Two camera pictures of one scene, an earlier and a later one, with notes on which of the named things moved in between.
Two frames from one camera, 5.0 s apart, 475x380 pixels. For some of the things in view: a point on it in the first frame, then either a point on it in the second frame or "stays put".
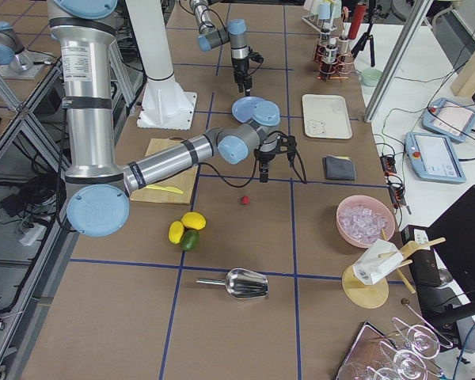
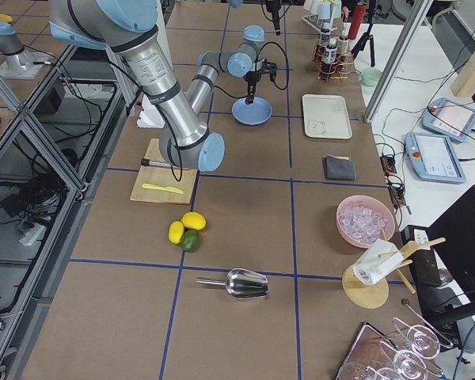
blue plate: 242,108 stays put
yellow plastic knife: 170,189 stays put
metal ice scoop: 242,283 stays put
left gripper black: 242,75 to 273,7
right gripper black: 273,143 to 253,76
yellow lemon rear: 176,231 stays put
